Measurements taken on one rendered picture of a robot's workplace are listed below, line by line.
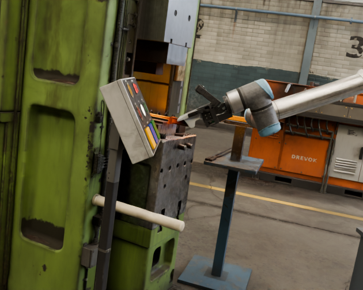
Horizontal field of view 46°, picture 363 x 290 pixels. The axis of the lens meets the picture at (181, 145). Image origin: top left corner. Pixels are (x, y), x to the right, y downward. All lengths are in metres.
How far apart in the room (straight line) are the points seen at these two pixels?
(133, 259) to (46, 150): 0.70
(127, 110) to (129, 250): 0.99
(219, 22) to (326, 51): 2.34
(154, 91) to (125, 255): 0.92
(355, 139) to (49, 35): 4.19
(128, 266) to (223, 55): 7.80
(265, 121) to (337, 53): 7.93
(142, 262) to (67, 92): 0.91
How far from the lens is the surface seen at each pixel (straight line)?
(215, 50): 9.75
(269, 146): 5.55
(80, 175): 1.96
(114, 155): 1.64
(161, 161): 2.05
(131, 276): 2.31
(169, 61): 2.07
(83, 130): 1.92
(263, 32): 9.63
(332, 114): 5.36
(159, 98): 2.47
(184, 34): 2.19
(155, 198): 2.10
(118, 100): 1.45
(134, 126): 1.45
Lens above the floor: 1.27
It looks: 10 degrees down
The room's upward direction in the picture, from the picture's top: 8 degrees clockwise
